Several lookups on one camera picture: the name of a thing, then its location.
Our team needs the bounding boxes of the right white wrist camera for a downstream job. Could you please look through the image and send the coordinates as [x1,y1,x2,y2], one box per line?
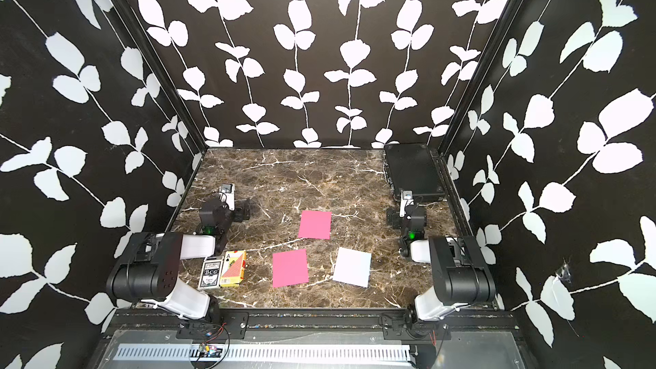
[399,190,413,218]

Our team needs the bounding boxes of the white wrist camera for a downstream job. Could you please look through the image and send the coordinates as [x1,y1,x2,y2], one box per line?
[219,184,235,211]
[399,190,413,218]

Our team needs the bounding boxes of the pink square paper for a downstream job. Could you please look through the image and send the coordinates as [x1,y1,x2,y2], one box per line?
[298,210,331,240]
[272,249,309,288]

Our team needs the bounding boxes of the black carrying case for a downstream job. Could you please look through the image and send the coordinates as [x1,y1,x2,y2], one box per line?
[384,143,446,203]

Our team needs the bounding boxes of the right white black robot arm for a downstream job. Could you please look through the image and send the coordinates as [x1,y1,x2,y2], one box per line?
[386,203,497,324]

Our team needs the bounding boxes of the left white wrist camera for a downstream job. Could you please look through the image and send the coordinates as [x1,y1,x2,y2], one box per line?
[219,184,235,211]

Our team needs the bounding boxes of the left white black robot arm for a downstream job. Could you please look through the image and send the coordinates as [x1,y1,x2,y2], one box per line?
[106,196,251,325]

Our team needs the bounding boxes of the black front mounting rail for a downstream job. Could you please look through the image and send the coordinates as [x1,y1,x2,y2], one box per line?
[104,309,519,343]

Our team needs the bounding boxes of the yellow red card box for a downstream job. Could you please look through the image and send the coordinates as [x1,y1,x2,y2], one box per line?
[219,250,246,288]

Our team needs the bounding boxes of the white perforated strip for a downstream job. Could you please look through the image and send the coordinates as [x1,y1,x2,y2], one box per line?
[111,343,413,364]

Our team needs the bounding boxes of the black white card deck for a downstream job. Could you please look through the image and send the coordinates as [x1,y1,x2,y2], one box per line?
[197,256,224,290]

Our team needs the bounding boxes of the small circuit board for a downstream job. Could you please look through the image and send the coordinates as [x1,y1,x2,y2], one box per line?
[190,343,225,361]

